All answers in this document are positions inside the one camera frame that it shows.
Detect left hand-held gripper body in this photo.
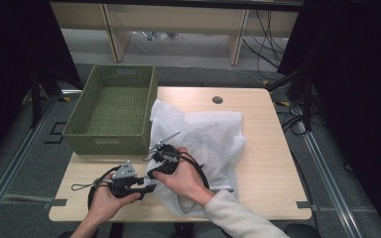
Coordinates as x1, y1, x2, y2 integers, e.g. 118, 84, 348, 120
109, 160, 141, 199

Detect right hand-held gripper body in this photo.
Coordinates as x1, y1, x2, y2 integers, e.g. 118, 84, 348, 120
152, 130, 182, 177

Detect white mesh laundry bag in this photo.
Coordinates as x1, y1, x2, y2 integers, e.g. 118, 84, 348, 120
144, 98, 247, 217

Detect person's left hand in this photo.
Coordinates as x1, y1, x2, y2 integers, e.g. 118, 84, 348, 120
85, 173, 142, 228

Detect person's right hand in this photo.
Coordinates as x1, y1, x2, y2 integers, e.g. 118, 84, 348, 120
152, 147, 216, 207

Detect person's lap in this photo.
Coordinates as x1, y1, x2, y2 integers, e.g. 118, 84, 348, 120
110, 221, 226, 238

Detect green woven basket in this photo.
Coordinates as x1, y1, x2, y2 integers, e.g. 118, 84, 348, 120
62, 64, 159, 157

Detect grey tape strip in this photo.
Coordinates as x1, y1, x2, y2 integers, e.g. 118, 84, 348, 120
42, 197, 68, 208
296, 200, 319, 212

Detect clear plastic bag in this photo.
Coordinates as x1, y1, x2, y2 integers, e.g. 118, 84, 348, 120
133, 30, 182, 42

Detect black metal stand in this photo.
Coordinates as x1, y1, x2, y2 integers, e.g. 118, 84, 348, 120
266, 63, 316, 133
29, 63, 84, 129

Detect light wooden shelf unit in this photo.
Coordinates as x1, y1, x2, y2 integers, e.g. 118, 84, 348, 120
49, 1, 304, 66

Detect black curtain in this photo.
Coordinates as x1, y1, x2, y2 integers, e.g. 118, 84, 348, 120
0, 0, 84, 170
277, 0, 381, 238

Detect grey gripper wrist strap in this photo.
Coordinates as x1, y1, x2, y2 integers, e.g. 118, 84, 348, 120
70, 181, 97, 192

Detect metal floor rail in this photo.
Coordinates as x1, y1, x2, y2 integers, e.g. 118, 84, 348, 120
0, 88, 83, 229
297, 120, 365, 238

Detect black floor cables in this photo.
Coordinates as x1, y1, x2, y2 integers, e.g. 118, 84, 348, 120
275, 100, 312, 137

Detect hanging black cables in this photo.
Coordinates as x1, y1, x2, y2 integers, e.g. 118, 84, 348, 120
242, 9, 291, 72

